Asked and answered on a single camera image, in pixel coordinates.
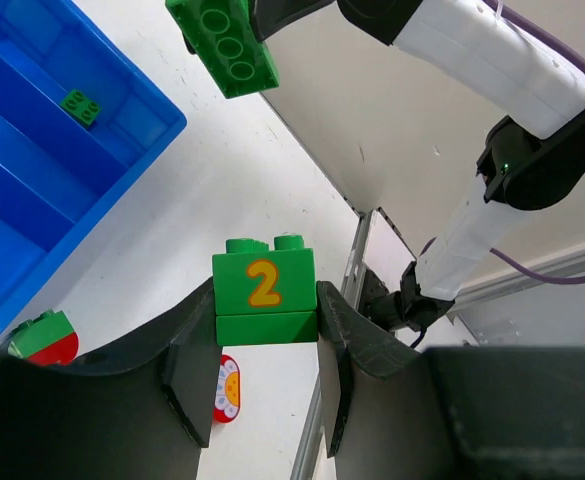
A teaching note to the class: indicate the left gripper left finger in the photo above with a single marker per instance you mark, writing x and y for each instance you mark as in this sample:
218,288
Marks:
139,407

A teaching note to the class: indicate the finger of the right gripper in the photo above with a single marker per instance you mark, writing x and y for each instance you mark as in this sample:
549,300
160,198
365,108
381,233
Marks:
267,17

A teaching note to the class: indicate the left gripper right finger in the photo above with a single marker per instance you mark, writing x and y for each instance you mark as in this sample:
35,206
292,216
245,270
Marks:
461,412

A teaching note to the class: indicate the long green lego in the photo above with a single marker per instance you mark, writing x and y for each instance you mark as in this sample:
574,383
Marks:
220,34

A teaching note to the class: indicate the red green curved lego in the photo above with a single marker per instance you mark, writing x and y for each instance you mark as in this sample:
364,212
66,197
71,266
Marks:
49,339

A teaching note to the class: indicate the green number two lego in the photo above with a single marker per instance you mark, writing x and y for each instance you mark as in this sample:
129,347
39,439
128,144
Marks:
265,294

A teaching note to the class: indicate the small green lego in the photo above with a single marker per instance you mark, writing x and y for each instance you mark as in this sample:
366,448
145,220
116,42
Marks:
81,108

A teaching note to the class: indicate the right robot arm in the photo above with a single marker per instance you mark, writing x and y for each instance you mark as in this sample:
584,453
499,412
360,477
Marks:
460,118

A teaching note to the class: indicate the red flower lego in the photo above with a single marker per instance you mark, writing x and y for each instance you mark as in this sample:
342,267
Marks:
227,402

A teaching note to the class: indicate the blue divided bin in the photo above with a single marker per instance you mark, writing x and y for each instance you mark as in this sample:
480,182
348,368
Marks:
57,178

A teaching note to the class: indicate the aluminium frame rail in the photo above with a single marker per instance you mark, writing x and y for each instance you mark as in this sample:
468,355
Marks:
332,394

